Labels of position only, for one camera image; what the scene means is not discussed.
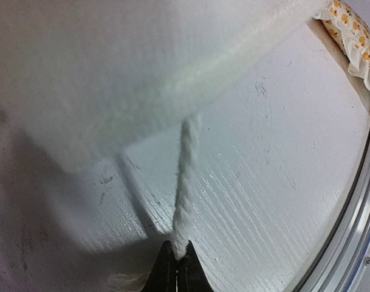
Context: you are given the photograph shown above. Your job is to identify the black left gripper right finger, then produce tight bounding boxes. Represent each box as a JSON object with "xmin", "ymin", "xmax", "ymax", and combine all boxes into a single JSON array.
[{"xmin": 177, "ymin": 241, "xmax": 214, "ymax": 292}]

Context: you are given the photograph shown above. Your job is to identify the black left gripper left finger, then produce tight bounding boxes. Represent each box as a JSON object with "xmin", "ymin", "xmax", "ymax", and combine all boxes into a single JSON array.
[{"xmin": 140, "ymin": 240, "xmax": 177, "ymax": 292}]

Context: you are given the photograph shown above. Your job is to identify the white cushion tie cords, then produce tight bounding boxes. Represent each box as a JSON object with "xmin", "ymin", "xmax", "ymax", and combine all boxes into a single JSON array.
[{"xmin": 171, "ymin": 118, "xmax": 204, "ymax": 261}]

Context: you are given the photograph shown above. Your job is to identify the duck print ruffled cushion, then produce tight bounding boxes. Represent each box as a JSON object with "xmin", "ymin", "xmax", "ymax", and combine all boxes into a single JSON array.
[{"xmin": 0, "ymin": 1, "xmax": 328, "ymax": 172}]

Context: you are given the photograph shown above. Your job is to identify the small duck print pillow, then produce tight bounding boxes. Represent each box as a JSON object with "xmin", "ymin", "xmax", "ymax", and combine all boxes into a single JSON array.
[{"xmin": 313, "ymin": 0, "xmax": 370, "ymax": 92}]

